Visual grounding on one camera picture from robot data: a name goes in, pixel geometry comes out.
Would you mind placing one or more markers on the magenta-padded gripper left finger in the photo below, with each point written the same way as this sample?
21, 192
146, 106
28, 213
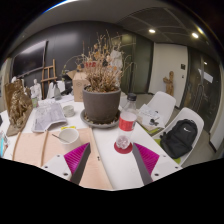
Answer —
77, 160

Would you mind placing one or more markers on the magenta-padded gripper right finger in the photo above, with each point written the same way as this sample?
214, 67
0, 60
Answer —
146, 160

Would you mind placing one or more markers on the clear red-labelled plastic bottle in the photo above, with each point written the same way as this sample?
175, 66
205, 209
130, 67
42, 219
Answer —
126, 123

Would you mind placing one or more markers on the white ceramic cup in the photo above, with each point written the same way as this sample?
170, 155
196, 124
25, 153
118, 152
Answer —
69, 141

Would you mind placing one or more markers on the flat round red coaster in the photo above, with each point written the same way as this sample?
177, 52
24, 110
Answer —
123, 151

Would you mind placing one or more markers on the small yellow strip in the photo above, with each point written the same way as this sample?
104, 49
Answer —
68, 127

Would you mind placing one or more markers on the black backpack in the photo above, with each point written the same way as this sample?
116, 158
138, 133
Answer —
178, 138

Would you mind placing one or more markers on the grey round plant saucer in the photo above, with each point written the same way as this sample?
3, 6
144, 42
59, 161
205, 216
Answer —
100, 126

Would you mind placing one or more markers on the stack of papers and books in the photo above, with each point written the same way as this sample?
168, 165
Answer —
146, 115

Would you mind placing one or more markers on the small white round jar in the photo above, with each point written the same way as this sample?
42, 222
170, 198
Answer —
68, 111

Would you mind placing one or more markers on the grey printed newspaper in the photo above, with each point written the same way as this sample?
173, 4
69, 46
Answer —
48, 116

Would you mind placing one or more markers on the dried plant in grey pot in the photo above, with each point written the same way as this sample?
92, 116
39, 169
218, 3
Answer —
101, 106

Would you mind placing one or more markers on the white plastic chair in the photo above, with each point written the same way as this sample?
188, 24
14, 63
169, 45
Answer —
61, 88
163, 101
190, 113

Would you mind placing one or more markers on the brown cardboard box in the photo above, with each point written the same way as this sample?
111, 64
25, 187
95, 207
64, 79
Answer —
79, 88

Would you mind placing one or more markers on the green-tinted spray bottle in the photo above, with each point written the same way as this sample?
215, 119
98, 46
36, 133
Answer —
34, 101

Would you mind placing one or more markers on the golden relief sculpture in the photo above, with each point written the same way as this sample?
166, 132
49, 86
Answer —
20, 106

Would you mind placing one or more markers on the wooden figure statue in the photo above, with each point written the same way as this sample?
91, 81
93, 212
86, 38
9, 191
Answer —
169, 83

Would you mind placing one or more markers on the white plaster bust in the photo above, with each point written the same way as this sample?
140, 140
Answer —
37, 90

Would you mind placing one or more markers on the wooden easel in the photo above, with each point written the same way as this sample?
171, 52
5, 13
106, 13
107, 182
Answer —
48, 78

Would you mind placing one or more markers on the round ceiling spotlight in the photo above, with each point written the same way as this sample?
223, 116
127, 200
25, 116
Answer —
152, 30
195, 35

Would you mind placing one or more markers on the long ceiling light strip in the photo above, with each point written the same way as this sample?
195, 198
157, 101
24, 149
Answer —
60, 4

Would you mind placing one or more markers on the black wall board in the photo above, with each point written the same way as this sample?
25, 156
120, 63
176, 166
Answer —
30, 58

